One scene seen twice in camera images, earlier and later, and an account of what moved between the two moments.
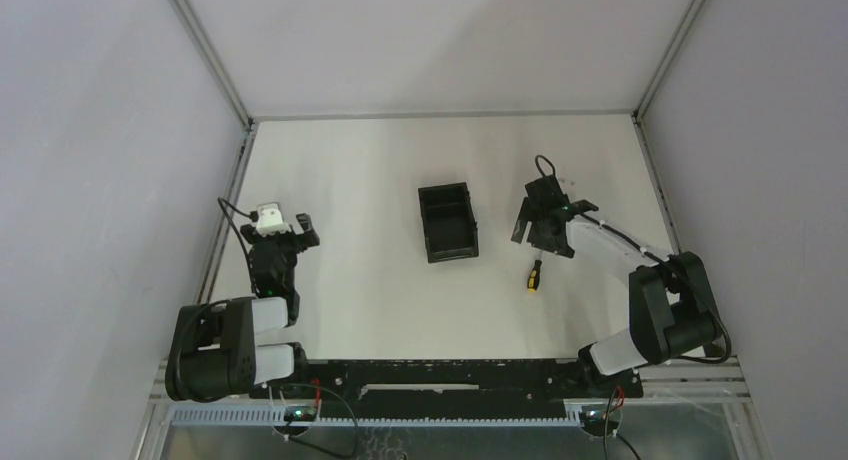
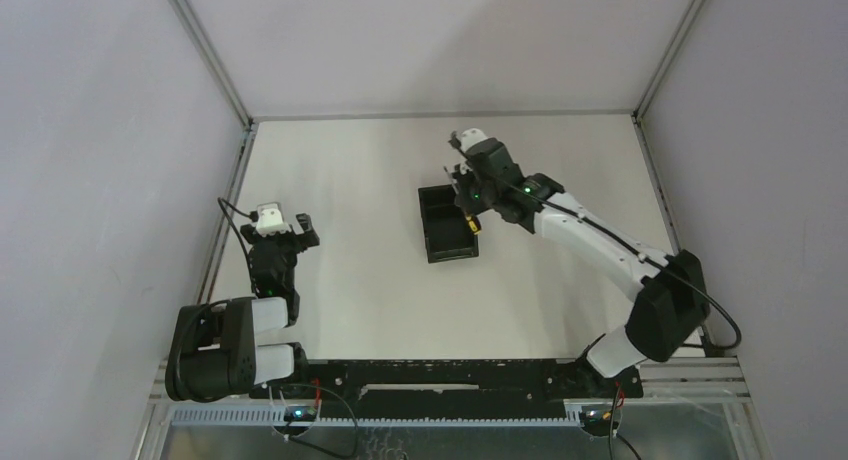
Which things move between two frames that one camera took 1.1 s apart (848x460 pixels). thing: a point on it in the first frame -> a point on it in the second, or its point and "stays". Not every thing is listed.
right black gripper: (548, 231) -> (463, 176)
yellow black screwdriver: (534, 277) -> (474, 224)
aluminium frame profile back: (566, 114) stays
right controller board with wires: (604, 423) stays
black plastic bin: (450, 222) stays
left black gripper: (279, 239) stays
